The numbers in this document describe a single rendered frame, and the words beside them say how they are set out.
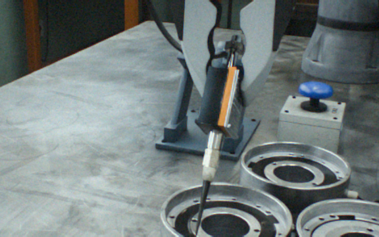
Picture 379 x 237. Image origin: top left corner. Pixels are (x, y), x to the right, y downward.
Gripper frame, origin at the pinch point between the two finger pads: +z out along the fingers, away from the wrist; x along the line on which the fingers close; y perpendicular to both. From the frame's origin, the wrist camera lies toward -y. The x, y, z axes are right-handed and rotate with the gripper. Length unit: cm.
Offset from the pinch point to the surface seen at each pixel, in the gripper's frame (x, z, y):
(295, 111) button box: -3.5, 8.7, 21.4
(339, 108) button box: -8.3, 8.7, 24.7
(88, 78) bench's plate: 31.7, 13.1, 36.1
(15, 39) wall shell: 154, 53, 190
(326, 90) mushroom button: -6.6, 5.9, 22.5
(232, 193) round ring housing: -0.9, 9.9, 1.2
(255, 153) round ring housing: -1.1, 9.8, 10.3
